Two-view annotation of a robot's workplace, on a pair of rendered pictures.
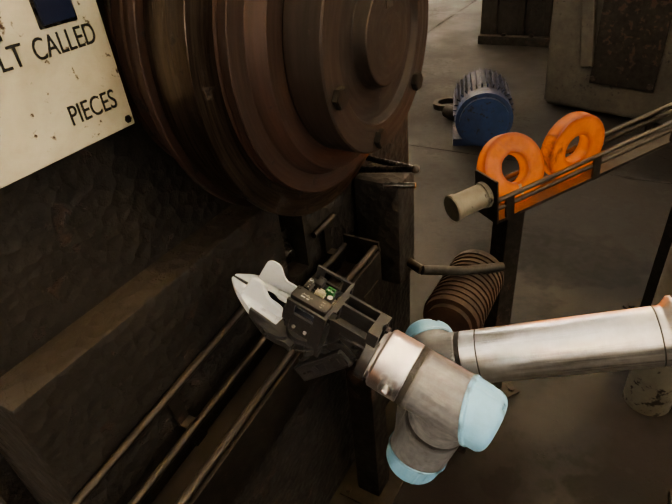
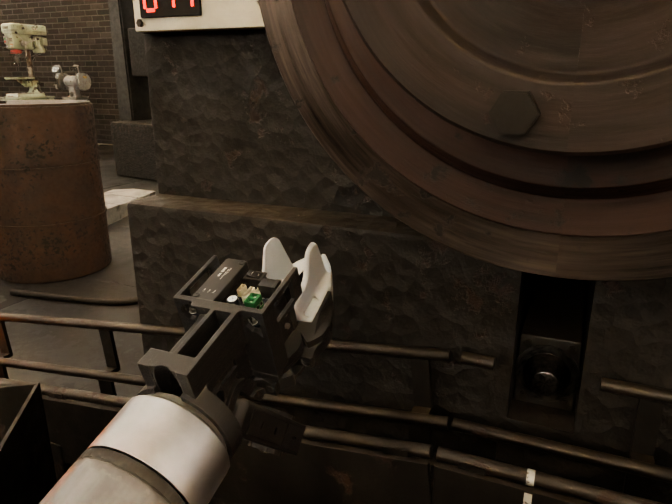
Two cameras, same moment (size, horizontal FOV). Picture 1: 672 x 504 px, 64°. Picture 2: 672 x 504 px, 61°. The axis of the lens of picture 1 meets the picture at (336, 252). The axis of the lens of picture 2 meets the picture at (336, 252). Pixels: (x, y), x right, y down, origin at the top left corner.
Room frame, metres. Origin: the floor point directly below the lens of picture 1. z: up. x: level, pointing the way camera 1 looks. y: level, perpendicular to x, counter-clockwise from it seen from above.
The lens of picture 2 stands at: (0.49, -0.35, 1.02)
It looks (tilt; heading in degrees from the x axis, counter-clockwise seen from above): 17 degrees down; 80
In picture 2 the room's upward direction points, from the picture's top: straight up
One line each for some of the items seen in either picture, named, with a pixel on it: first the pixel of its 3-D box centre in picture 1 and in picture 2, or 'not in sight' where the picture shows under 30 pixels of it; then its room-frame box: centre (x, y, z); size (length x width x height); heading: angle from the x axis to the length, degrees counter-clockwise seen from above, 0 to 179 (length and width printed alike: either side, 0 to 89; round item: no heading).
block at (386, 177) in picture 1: (384, 224); not in sight; (0.93, -0.10, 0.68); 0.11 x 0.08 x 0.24; 56
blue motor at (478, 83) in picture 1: (481, 105); not in sight; (2.83, -0.89, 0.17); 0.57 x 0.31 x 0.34; 166
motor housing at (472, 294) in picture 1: (460, 357); not in sight; (0.92, -0.28, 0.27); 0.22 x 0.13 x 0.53; 146
